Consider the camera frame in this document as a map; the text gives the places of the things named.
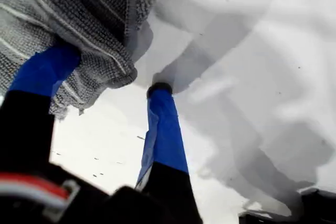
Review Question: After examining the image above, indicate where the grey white-striped square towel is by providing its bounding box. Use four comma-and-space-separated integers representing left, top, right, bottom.
0, 0, 169, 122

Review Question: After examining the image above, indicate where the red white servo wire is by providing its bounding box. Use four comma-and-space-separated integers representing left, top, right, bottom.
0, 173, 81, 217

